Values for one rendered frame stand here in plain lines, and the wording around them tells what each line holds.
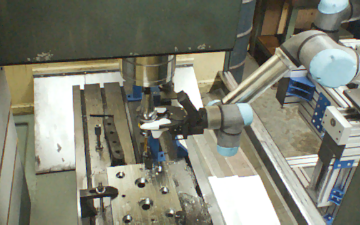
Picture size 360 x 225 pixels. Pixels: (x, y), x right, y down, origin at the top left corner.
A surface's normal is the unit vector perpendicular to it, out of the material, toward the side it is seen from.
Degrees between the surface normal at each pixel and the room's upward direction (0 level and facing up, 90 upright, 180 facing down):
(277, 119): 0
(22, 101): 90
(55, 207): 0
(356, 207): 90
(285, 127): 0
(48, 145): 24
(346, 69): 88
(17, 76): 90
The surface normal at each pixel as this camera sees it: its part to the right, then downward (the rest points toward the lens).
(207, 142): 0.02, -0.88
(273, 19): 0.20, 0.58
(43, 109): 0.12, -0.50
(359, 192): -0.98, 0.09
